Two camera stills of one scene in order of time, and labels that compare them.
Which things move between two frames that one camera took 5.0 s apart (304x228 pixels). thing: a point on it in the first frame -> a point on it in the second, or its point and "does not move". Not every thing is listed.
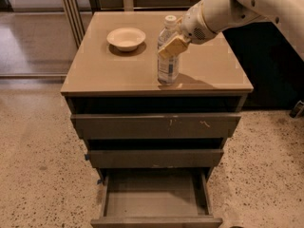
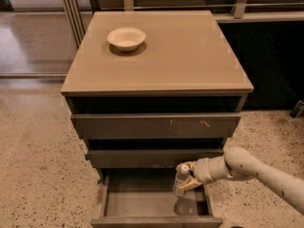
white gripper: (194, 25) -> (201, 171)
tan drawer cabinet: (150, 143) does not move
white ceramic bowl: (126, 39) does not move
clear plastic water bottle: (168, 67) -> (182, 171)
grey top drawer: (157, 126) does not move
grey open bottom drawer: (159, 198) does not move
